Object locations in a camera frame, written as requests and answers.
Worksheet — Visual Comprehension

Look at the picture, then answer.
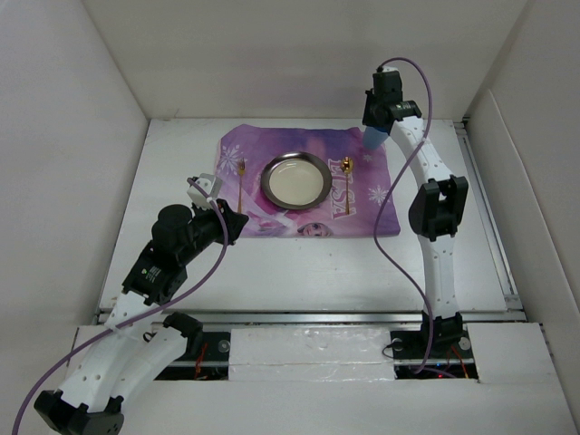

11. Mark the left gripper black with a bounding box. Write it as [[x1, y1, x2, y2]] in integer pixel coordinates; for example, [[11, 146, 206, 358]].
[[179, 198, 247, 265]]

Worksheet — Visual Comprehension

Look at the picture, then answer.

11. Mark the blue plastic cup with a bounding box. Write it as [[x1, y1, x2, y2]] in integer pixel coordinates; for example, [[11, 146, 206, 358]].
[[362, 126, 389, 150]]

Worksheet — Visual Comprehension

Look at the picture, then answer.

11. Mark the gold fork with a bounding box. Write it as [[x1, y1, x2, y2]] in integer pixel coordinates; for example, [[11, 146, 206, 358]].
[[237, 158, 246, 214]]

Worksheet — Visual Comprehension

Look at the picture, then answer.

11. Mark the purple Elsa cloth placemat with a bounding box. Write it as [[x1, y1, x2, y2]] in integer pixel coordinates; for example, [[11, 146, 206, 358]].
[[215, 124, 401, 237]]

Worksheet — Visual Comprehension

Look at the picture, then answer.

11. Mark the metal rimmed cream plate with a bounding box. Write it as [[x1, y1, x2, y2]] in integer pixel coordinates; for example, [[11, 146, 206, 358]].
[[260, 151, 333, 210]]

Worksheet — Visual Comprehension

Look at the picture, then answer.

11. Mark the gold spoon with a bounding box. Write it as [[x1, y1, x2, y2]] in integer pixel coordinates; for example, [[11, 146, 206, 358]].
[[341, 156, 353, 216]]

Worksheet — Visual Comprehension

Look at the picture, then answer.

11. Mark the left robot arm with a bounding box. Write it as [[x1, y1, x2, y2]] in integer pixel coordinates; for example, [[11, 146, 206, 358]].
[[34, 199, 249, 434]]

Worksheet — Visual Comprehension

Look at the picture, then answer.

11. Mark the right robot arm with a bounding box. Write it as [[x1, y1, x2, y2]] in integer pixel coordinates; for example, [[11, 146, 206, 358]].
[[362, 66, 469, 359]]

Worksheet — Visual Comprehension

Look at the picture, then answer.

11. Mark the white foam block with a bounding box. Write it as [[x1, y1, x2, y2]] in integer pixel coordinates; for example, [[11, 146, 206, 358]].
[[228, 326, 395, 382]]

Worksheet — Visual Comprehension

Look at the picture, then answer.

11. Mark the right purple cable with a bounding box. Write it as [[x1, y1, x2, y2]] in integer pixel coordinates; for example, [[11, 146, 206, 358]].
[[373, 57, 439, 375]]

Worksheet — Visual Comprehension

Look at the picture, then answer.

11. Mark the purple cable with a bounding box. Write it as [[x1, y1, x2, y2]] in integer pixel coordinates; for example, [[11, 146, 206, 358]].
[[11, 179, 230, 435], [373, 57, 439, 375]]

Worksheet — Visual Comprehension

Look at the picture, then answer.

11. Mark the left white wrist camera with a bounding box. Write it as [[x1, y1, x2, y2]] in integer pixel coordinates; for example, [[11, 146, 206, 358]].
[[187, 173, 223, 208]]

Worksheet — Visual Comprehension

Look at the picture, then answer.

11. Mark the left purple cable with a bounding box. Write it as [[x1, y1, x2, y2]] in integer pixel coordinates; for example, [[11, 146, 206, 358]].
[[11, 179, 230, 435]]

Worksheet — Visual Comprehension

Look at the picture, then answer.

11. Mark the aluminium rail front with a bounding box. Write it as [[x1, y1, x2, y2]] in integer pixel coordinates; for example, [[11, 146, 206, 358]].
[[92, 307, 527, 325]]

